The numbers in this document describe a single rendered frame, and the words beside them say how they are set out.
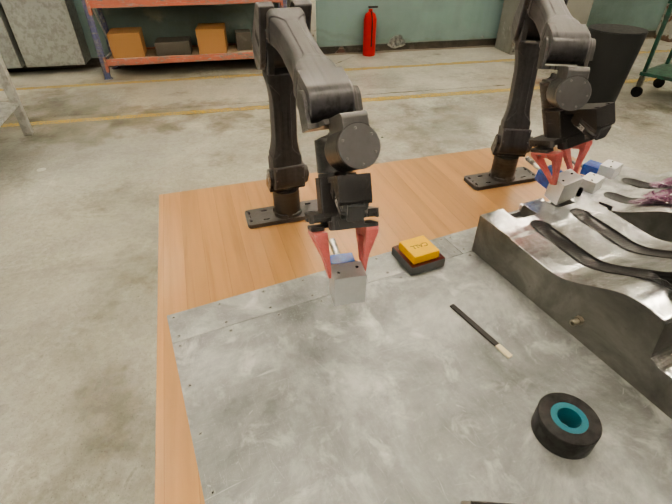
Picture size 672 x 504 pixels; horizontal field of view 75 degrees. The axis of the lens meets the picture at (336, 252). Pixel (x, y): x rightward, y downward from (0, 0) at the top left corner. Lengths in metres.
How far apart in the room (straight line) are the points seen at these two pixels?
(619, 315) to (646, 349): 0.06
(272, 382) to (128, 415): 1.11
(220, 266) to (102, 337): 1.20
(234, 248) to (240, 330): 0.25
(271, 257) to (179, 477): 0.46
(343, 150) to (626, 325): 0.49
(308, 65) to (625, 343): 0.62
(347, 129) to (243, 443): 0.44
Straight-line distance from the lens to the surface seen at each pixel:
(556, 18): 1.03
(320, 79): 0.65
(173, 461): 0.67
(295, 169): 0.96
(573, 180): 1.02
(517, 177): 1.31
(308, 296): 0.83
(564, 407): 0.71
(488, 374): 0.75
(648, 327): 0.77
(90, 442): 1.76
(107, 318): 2.15
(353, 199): 0.55
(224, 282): 0.89
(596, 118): 0.91
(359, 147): 0.56
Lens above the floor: 1.36
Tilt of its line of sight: 37 degrees down
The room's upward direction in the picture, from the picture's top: straight up
